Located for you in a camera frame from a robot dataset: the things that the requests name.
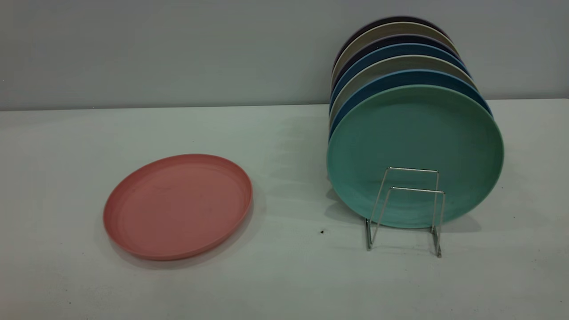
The pink round plate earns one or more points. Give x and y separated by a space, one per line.
178 206

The teal green round plate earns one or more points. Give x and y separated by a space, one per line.
413 133

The blue round plate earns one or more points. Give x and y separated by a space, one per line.
400 78
391 50

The beige round plate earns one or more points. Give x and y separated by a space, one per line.
391 63
391 29

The dark navy round plate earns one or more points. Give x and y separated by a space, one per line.
395 39

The dark purple round plate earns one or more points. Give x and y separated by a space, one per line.
391 19

